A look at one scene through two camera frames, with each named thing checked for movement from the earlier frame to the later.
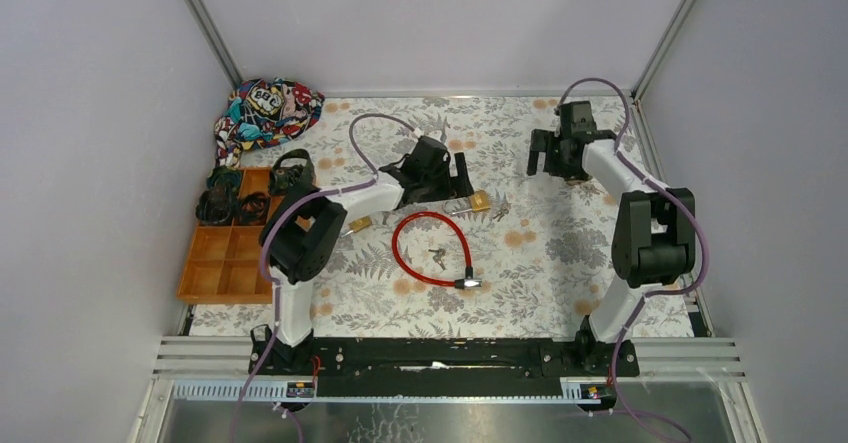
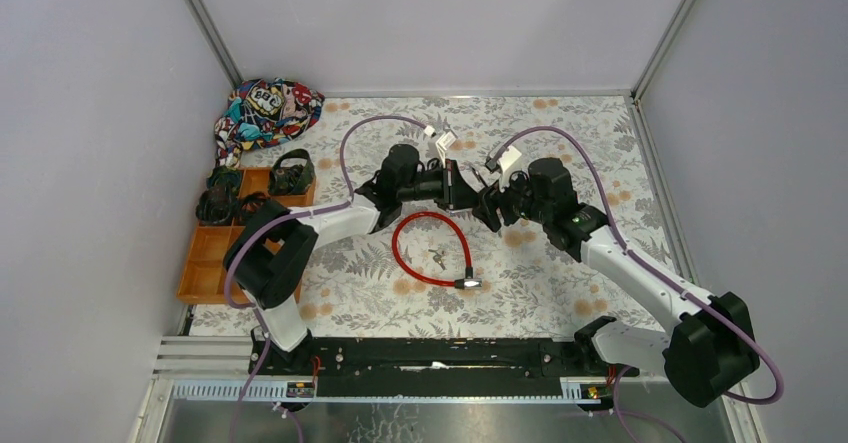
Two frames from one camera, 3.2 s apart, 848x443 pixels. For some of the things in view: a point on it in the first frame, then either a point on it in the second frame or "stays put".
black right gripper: (541, 141) to (485, 210)
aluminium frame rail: (206, 23) stays put
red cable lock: (468, 283) stays put
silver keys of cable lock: (437, 257) stays put
